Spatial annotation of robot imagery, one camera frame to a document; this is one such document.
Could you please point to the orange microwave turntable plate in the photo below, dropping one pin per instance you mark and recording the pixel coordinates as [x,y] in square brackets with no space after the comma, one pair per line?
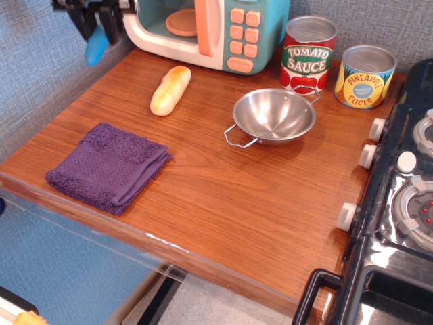
[182,23]

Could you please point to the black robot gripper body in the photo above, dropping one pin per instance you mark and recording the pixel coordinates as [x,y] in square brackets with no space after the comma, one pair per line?
[123,6]

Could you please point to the orange object bottom left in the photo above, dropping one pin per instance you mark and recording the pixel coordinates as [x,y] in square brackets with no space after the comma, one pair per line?
[29,318]

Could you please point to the tomato sauce can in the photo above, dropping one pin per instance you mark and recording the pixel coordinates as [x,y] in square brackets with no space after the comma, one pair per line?
[307,53]

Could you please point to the black oven door handle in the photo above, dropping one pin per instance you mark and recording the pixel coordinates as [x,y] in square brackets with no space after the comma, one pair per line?
[318,278]

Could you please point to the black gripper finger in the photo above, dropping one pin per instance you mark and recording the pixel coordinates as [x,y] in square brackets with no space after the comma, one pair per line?
[111,21]
[84,20]

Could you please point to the blue handled metal fork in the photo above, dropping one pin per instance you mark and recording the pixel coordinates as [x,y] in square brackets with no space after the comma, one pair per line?
[96,46]

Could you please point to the white stove knob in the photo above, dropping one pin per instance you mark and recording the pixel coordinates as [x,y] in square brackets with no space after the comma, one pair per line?
[346,216]
[376,129]
[367,155]

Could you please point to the white stove knob bottom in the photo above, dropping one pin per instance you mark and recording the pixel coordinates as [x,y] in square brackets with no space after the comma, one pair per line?
[346,216]

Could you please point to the toy bread loaf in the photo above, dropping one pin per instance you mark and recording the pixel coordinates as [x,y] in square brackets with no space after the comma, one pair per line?
[170,90]

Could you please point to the pineapple slices can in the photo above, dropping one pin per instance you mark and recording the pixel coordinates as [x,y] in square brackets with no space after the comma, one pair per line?
[364,76]

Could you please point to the black toy stove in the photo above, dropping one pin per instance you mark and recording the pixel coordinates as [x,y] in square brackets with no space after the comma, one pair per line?
[387,273]

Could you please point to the white stove knob middle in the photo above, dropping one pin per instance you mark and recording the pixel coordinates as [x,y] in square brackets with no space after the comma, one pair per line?
[367,155]

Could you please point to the teal toy microwave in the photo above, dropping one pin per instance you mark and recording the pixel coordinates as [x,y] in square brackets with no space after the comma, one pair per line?
[233,36]

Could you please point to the white stove knob top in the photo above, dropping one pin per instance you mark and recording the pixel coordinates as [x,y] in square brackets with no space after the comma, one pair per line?
[376,129]

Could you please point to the purple folded rag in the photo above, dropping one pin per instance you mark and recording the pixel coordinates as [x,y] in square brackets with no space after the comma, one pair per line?
[108,168]

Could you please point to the small steel bowl with handles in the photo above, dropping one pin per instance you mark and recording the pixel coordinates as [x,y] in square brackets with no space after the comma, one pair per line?
[273,117]

